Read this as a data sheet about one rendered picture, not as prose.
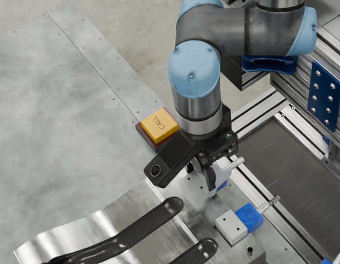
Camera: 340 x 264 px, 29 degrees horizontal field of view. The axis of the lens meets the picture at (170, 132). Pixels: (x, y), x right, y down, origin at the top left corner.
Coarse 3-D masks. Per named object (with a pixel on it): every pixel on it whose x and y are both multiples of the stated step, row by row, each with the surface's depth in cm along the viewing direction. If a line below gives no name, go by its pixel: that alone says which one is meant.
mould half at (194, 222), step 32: (128, 192) 128; (160, 192) 126; (96, 224) 124; (128, 224) 124; (192, 224) 122; (32, 256) 117; (128, 256) 120; (160, 256) 120; (224, 256) 118; (256, 256) 117
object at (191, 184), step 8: (240, 160) 128; (224, 168) 127; (232, 168) 127; (192, 176) 124; (184, 184) 123; (192, 184) 123; (200, 184) 123; (224, 184) 126; (192, 192) 122; (200, 192) 122; (192, 200) 124; (200, 200) 124
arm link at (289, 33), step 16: (256, 0) 101; (272, 0) 98; (288, 0) 97; (256, 16) 101; (272, 16) 99; (288, 16) 99; (304, 16) 100; (256, 32) 101; (272, 32) 100; (288, 32) 100; (304, 32) 100; (256, 48) 102; (272, 48) 102; (288, 48) 101; (304, 48) 101
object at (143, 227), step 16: (160, 208) 125; (176, 208) 125; (144, 224) 124; (160, 224) 123; (112, 240) 123; (128, 240) 123; (208, 240) 120; (64, 256) 117; (80, 256) 118; (96, 256) 120; (112, 256) 120; (192, 256) 119; (208, 256) 119
